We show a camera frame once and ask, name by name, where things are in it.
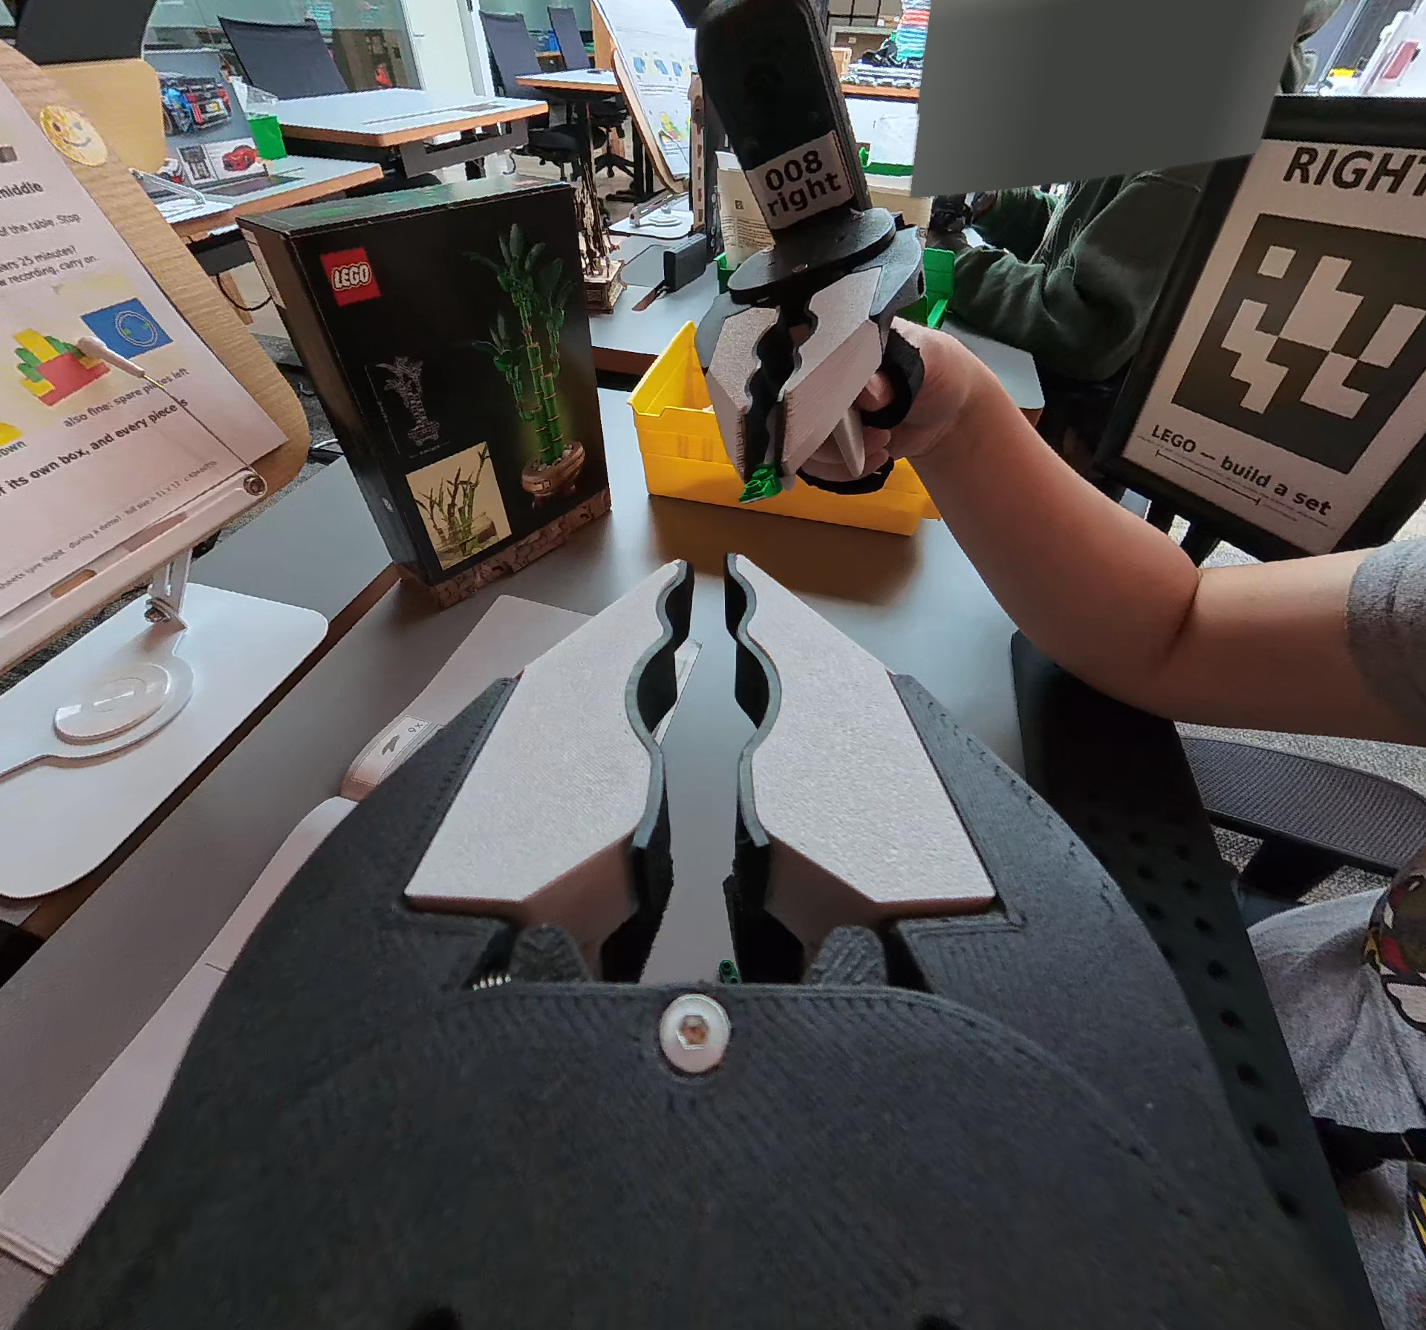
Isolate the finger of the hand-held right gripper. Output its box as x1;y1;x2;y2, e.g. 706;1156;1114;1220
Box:
769;270;893;491
705;305;806;484

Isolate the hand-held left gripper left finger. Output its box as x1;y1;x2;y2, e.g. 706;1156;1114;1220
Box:
405;560;697;984

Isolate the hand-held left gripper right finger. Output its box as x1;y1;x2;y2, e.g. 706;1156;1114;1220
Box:
722;553;999;984

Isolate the person's right forearm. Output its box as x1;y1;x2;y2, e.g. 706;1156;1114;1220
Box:
908;377;1426;753

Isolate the lego instruction booklet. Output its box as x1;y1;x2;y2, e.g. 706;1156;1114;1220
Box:
0;593;703;1278

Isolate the black lego set box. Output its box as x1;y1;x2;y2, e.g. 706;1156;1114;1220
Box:
238;177;613;610

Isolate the toy car set box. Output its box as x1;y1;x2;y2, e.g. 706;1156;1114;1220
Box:
159;72;270;187

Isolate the person's right hand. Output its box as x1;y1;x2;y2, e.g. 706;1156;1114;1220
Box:
804;322;1010;484

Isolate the yellow plastic bin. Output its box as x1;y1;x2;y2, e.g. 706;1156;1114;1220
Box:
627;322;941;538

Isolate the wooden tower model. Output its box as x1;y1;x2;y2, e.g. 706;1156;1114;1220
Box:
573;181;628;316

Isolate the black perforated panel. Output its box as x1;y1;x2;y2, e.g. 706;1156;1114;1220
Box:
1011;629;1383;1330

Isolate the grey desk wooden edge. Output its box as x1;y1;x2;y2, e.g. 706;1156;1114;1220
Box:
140;155;386;245
268;86;550;178

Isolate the black mesh office chair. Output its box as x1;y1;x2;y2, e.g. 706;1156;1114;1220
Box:
1180;734;1426;877

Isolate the black framed marker sign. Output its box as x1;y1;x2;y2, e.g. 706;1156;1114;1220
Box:
1097;94;1426;563

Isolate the person's grey printed clothing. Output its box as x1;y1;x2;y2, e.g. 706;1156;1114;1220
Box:
1245;860;1426;1330

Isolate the wooden document stand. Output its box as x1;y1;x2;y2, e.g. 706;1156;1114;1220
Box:
0;43;329;903

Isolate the laminated instruction sheet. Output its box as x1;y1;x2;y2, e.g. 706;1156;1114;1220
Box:
0;83;290;619

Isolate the yellow smiley sticker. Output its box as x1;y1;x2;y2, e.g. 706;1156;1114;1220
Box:
38;104;109;167

